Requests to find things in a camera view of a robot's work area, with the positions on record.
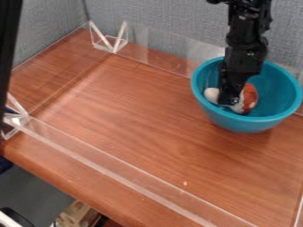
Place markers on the toy mushroom brown cap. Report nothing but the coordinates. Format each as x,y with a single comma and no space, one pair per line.
247,99

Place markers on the clear acrylic barrier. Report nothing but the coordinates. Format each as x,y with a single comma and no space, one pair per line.
171,52
126,193

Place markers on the wooden crate below table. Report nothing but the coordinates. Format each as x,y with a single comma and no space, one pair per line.
78,215

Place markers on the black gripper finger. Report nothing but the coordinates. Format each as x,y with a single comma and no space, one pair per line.
230,92
222,75

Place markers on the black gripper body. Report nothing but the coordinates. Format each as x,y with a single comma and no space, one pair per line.
247,45

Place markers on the dark blue object left edge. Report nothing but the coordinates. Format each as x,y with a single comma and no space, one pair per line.
6,164

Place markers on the clear acrylic corner bracket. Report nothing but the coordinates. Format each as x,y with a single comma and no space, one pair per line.
108,43

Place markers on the black white object bottom left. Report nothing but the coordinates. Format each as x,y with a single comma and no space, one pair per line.
12,219

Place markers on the clear acrylic back barrier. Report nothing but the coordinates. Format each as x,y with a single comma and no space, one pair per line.
171,52

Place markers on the clear acrylic left bracket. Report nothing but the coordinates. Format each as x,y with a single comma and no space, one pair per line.
15,118

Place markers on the black vertical bar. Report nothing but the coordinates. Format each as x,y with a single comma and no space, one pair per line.
10,19

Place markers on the clear acrylic front barrier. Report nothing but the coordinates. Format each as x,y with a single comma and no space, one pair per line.
126,193

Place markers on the blue plastic bowl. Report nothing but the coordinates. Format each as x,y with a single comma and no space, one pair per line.
279,98

